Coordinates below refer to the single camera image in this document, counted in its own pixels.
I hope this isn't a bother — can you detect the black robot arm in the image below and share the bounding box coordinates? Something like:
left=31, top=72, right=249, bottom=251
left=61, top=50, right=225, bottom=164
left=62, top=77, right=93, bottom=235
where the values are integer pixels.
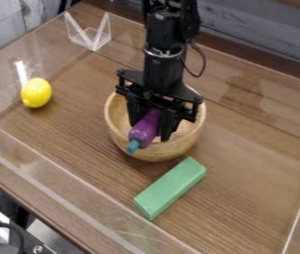
left=115, top=0, right=206, bottom=142

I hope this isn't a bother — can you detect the clear acrylic corner bracket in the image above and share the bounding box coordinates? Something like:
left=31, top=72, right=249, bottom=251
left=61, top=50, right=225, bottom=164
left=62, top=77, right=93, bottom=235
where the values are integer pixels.
left=65, top=11, right=111, bottom=52

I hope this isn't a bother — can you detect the purple toy eggplant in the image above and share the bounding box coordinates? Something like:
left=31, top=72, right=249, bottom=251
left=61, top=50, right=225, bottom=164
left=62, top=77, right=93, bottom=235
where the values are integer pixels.
left=126, top=109, right=162, bottom=154

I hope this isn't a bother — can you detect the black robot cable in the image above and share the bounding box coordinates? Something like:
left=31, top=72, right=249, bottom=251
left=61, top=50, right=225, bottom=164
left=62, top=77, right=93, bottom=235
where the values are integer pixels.
left=180, top=39, right=209, bottom=79

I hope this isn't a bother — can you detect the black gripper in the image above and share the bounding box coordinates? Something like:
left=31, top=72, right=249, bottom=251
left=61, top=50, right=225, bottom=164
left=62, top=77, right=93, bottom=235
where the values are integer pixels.
left=115, top=47, right=204, bottom=142

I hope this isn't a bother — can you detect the green rectangular block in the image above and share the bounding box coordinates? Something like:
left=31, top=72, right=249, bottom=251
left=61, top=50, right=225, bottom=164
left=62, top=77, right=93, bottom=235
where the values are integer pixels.
left=133, top=157, right=208, bottom=220

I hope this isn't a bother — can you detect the yellow lemon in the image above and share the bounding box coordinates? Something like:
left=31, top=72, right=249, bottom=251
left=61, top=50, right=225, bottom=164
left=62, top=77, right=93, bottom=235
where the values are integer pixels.
left=20, top=77, right=53, bottom=108

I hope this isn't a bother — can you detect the brown wooden bowl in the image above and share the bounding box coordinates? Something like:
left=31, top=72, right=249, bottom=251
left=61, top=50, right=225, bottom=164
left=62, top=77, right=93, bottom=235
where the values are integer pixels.
left=103, top=92, right=206, bottom=162

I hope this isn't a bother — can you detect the clear acrylic tray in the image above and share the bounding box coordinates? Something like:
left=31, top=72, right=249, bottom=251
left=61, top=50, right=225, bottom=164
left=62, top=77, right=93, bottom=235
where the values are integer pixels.
left=0, top=7, right=300, bottom=254

